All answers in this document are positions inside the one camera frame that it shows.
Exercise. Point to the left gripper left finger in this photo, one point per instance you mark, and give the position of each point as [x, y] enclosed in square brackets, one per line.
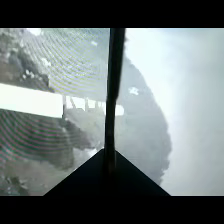
[86, 180]

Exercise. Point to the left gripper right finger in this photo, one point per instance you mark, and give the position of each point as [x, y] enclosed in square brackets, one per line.
[133, 180]

